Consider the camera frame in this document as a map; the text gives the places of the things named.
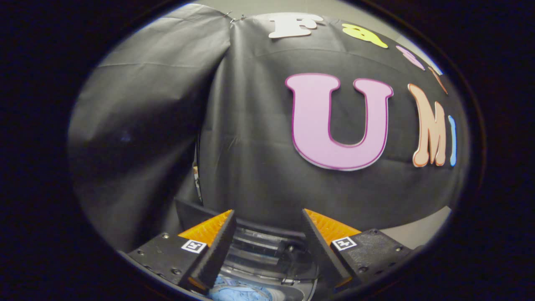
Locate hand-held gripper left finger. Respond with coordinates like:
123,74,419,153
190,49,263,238
125,209,237,293

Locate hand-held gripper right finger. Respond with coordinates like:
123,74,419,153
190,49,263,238
301,208,415,293

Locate light blue shirt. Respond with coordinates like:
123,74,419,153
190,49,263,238
206,274,273,301

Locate black backdrop cloth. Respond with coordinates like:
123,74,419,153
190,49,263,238
67,3,471,251

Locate grey cabinet with dark top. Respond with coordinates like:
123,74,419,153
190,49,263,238
378,206,453,251

